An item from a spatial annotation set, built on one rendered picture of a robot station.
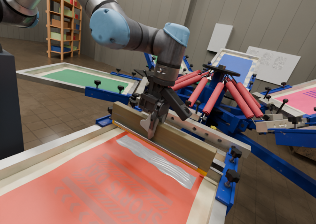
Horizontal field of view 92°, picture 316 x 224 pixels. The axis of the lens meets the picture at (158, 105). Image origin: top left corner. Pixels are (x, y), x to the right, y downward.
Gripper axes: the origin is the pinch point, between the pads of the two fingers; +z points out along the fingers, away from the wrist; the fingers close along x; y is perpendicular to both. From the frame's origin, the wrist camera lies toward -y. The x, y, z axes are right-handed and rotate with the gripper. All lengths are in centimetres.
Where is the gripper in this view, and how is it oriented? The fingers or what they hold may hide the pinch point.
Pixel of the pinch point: (154, 134)
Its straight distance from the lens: 55.7
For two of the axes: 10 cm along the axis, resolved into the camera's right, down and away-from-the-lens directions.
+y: -8.3, -3.9, 4.0
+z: -2.4, 9.0, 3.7
